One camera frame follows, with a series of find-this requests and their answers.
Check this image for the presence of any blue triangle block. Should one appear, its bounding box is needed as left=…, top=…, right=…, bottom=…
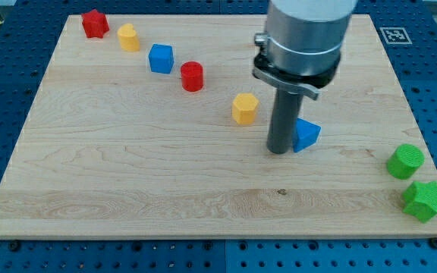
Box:
left=292, top=118, right=321, bottom=152

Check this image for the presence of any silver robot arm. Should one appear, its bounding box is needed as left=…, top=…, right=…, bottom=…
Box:
left=253, top=0, right=357, bottom=100

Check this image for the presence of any yellow hexagon block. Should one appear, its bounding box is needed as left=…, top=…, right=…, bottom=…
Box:
left=232, top=93, right=259, bottom=125

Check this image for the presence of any red cylinder block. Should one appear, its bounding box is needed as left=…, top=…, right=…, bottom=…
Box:
left=180, top=61, right=204, bottom=92

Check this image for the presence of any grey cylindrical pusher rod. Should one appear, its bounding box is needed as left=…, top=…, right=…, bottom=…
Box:
left=266, top=89, right=303, bottom=154

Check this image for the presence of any wooden board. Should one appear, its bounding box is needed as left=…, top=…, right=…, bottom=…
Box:
left=0, top=15, right=437, bottom=240

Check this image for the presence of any blue cube block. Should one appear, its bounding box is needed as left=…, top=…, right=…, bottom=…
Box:
left=148, top=44, right=174, bottom=74

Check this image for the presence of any yellow heart block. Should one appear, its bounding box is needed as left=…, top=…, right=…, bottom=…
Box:
left=117, top=24, right=140, bottom=52

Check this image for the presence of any red star block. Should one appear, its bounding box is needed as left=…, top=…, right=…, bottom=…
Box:
left=81, top=9, right=109, bottom=39

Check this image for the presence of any green cylinder block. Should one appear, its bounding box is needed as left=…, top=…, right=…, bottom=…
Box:
left=386, top=143, right=425, bottom=180

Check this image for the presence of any white fiducial marker tag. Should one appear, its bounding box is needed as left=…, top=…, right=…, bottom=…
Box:
left=380, top=27, right=412, bottom=45

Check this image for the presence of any green star block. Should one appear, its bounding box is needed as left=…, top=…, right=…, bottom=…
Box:
left=402, top=180, right=437, bottom=223

